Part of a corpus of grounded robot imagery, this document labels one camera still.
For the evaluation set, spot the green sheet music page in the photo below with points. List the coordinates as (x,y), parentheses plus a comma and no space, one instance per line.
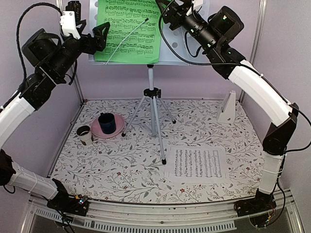
(133,36)

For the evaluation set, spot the white sheet music page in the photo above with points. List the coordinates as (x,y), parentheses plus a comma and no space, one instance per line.
(196,165)

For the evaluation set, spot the aluminium frame post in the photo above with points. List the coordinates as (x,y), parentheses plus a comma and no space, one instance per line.
(258,30)
(76,83)

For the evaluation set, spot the right aluminium frame post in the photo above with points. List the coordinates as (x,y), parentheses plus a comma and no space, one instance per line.
(258,30)

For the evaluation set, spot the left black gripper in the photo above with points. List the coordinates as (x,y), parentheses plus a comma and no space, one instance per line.
(99,43)

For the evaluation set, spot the white metronome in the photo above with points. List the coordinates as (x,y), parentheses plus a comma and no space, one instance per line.
(227,110)

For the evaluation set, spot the aluminium front rail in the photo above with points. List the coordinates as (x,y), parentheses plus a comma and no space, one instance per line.
(209,217)

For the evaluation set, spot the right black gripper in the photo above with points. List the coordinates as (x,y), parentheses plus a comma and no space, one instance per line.
(178,10)

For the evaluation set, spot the pink plate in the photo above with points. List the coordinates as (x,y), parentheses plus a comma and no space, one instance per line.
(97,131)

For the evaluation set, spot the dark blue mug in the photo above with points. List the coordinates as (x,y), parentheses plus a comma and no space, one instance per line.
(107,123)

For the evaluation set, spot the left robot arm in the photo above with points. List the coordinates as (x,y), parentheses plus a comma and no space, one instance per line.
(51,59)

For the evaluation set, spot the white paper cup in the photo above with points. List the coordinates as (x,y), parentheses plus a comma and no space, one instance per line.
(85,135)

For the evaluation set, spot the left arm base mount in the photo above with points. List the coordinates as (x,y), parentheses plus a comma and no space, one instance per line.
(66,204)

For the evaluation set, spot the left aluminium frame post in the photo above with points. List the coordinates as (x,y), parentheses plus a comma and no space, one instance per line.
(76,83)

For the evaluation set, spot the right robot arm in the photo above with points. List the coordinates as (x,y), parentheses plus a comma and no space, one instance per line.
(214,35)

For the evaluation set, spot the white perforated music stand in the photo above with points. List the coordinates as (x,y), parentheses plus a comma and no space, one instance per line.
(152,92)

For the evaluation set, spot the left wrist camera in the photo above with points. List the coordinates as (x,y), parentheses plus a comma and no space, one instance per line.
(69,18)

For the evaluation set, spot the floral table mat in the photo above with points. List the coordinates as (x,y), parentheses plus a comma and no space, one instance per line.
(129,168)

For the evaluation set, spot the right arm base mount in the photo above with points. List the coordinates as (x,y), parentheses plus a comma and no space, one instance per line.
(261,202)

